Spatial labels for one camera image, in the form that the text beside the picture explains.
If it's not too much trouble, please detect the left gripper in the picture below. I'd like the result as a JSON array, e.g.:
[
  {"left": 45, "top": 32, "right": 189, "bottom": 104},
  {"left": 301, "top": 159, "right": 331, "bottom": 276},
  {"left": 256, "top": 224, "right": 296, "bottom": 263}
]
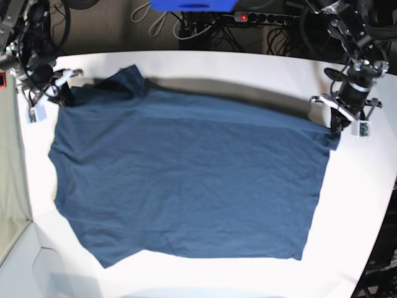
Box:
[{"left": 311, "top": 91, "right": 382, "bottom": 133}]

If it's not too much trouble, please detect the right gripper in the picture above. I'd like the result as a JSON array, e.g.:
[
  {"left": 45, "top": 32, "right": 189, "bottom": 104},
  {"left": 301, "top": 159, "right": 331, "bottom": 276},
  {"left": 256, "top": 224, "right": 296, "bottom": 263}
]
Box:
[{"left": 16, "top": 68, "right": 83, "bottom": 109}]

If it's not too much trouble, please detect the dark blue t-shirt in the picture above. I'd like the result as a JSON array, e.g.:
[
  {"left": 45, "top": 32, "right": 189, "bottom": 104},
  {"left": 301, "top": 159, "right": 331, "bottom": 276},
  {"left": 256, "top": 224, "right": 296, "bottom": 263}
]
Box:
[{"left": 48, "top": 66, "right": 340, "bottom": 268}]

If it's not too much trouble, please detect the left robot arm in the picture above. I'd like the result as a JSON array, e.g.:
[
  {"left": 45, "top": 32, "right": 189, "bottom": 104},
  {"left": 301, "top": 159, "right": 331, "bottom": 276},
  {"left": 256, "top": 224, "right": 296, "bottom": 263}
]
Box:
[{"left": 300, "top": 1, "right": 389, "bottom": 137}]

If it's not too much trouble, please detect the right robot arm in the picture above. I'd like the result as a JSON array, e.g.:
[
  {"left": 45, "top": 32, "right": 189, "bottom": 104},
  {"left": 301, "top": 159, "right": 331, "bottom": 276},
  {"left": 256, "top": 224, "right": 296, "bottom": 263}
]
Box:
[{"left": 1, "top": 0, "right": 73, "bottom": 108}]

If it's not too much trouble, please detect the red box at table edge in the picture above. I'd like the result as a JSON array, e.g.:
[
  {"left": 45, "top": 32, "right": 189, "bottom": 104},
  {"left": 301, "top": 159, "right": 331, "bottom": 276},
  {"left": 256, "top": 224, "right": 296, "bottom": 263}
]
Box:
[{"left": 0, "top": 71, "right": 7, "bottom": 89}]

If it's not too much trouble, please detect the blue plastic bin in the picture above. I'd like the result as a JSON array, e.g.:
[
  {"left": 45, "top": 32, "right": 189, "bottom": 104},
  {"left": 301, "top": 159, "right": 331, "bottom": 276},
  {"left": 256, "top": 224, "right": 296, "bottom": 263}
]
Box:
[{"left": 150, "top": 0, "right": 238, "bottom": 12}]

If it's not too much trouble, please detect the black power strip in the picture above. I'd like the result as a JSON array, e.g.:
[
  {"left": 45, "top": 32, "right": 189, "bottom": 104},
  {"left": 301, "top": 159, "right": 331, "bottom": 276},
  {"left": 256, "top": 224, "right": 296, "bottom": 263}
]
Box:
[{"left": 233, "top": 12, "right": 299, "bottom": 26}]

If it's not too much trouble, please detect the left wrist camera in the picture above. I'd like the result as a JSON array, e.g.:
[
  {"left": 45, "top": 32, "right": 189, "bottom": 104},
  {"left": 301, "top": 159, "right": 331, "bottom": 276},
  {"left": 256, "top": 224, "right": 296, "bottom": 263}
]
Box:
[{"left": 351, "top": 120, "right": 372, "bottom": 137}]

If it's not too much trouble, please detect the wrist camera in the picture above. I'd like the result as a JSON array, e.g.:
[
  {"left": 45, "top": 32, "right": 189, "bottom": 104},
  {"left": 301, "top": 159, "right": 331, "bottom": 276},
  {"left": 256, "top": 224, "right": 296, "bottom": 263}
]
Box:
[
  {"left": 351, "top": 120, "right": 372, "bottom": 137},
  {"left": 25, "top": 106, "right": 47, "bottom": 124}
]

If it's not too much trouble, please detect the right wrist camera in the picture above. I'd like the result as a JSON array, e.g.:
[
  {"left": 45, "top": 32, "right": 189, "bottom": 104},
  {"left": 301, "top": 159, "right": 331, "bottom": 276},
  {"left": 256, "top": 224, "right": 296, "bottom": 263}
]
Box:
[{"left": 25, "top": 106, "right": 47, "bottom": 124}]

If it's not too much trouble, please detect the white looped cable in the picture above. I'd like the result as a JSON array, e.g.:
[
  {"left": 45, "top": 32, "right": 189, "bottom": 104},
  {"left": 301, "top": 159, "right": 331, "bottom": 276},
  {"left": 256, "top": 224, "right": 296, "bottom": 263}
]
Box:
[{"left": 130, "top": 6, "right": 170, "bottom": 37}]

